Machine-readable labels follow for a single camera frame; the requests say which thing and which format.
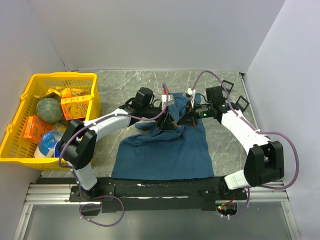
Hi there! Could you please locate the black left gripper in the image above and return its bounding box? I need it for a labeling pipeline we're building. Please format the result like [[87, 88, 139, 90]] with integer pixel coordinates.
[[142, 102, 177, 131]]

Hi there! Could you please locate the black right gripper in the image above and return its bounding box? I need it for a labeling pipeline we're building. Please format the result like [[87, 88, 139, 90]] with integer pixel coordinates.
[[177, 99, 214, 127]]

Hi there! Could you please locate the blue t-shirt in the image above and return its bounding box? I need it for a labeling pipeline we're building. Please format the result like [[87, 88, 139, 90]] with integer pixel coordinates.
[[111, 92, 215, 180]]

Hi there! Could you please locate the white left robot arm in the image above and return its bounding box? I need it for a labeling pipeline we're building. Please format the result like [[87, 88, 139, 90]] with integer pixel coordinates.
[[57, 87, 177, 201]]

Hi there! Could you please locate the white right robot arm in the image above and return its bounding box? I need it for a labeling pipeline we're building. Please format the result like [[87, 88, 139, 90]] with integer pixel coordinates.
[[177, 86, 284, 200]]

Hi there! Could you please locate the orange cracker box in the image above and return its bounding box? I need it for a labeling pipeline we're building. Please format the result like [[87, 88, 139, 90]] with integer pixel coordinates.
[[60, 95, 91, 121]]

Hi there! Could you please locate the yellow snack bag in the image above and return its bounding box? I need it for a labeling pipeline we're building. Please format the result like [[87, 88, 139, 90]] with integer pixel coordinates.
[[34, 86, 90, 100]]

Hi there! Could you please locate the green melon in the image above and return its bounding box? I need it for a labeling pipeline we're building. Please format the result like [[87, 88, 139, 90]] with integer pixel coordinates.
[[36, 98, 64, 124]]

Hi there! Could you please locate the white blue bottle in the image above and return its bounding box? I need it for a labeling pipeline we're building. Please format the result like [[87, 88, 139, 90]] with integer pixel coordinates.
[[34, 130, 63, 158]]

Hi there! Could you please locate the orange snack box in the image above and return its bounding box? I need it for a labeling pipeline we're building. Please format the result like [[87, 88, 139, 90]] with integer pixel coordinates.
[[23, 115, 53, 144]]

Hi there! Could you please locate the yellow plastic basket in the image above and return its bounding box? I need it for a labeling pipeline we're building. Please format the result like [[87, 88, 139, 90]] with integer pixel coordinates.
[[0, 72, 101, 171]]

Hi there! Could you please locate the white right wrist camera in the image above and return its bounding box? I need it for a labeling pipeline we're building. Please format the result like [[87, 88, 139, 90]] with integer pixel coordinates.
[[183, 87, 196, 100]]

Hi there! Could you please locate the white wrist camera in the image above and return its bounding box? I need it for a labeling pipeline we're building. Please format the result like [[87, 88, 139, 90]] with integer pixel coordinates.
[[183, 87, 196, 100], [161, 94, 175, 108]]

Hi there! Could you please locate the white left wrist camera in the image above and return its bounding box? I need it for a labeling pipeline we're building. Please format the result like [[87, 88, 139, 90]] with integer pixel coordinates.
[[161, 94, 175, 108]]

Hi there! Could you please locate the black frame near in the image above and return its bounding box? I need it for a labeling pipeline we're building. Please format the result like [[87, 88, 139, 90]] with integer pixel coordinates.
[[231, 95, 250, 112]]

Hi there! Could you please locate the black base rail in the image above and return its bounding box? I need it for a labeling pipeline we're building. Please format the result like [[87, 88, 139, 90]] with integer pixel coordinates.
[[69, 177, 247, 213]]

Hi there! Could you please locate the aluminium frame rail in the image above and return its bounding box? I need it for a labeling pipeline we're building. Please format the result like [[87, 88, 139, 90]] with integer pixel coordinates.
[[13, 184, 301, 240]]

